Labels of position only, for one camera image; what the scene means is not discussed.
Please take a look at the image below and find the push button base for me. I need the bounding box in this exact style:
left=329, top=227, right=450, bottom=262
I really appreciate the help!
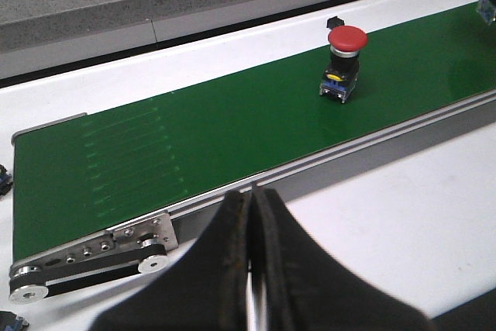
left=0, top=164, right=13, bottom=196
left=0, top=311, right=29, bottom=331

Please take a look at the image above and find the green conveyor belt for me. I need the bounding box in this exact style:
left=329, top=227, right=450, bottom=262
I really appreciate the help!
left=9, top=3, right=495, bottom=304

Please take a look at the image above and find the small black sensor block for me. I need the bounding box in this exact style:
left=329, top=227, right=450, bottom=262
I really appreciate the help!
left=326, top=16, right=345, bottom=30

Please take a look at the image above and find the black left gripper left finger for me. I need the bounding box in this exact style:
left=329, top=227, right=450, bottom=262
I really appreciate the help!
left=91, top=191, right=248, bottom=330

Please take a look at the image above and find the push button base far left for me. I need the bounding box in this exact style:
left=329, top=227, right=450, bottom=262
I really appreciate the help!
left=0, top=164, right=13, bottom=196

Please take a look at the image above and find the red mushroom push button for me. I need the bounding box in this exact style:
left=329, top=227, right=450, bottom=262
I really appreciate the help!
left=319, top=25, right=368, bottom=104

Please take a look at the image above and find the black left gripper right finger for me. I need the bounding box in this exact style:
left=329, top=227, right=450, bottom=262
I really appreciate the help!
left=250, top=188, right=435, bottom=330

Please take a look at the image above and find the push button base bottom left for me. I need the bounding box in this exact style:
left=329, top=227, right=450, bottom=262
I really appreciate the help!
left=0, top=311, right=29, bottom=331

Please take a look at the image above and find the blue push button at edge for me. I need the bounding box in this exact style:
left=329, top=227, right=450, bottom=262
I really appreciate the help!
left=477, top=0, right=496, bottom=25

